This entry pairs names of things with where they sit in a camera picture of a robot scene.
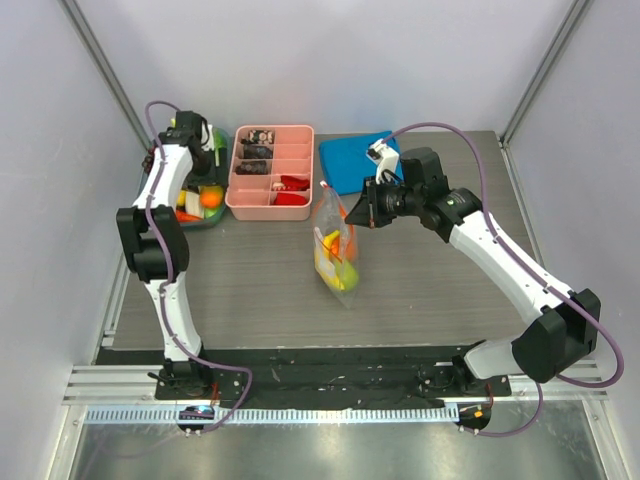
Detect perforated cable rail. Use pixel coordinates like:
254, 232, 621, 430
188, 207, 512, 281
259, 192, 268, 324
84, 404, 459, 426

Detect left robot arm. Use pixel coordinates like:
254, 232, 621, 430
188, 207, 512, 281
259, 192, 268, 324
116, 109, 215, 399

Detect pink divided tray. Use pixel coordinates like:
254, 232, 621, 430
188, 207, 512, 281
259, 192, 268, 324
225, 124, 315, 221

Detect clear zip top bag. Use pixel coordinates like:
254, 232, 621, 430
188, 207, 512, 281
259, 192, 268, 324
311, 181, 360, 308

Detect blue folded cloth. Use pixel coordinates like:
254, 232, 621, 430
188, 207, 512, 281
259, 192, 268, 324
318, 130, 391, 195

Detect teal food bowl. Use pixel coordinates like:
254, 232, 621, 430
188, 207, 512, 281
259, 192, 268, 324
139, 124, 232, 231

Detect yellow banana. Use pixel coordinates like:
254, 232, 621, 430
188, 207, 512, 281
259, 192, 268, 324
313, 227, 342, 292

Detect green pear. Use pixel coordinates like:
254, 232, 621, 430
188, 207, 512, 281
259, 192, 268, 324
336, 260, 359, 292

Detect purple cable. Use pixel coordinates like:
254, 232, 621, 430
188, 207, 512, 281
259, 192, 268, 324
144, 100, 254, 435
382, 122, 626, 436

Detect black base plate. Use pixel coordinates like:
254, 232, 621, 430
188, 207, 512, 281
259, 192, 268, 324
97, 346, 515, 410

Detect small orange fruit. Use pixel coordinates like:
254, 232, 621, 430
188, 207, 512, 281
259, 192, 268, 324
339, 224, 358, 261

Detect dark sushi roll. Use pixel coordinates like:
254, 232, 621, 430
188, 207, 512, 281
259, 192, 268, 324
241, 129, 275, 145
234, 159, 271, 176
238, 145, 273, 160

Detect orange carrot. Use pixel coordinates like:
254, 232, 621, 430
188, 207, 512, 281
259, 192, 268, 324
175, 210, 201, 223

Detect green orange mango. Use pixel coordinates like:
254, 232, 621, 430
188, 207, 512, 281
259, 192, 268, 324
199, 185, 225, 209

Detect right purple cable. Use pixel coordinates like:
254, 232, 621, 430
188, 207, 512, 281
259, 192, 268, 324
382, 122, 626, 436

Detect green lettuce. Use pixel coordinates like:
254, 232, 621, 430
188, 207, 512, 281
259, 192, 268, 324
204, 128, 229, 219

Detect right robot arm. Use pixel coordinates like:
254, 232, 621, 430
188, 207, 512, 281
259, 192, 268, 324
345, 141, 600, 395

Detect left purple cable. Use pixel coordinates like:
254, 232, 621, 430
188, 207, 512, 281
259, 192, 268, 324
144, 100, 254, 435

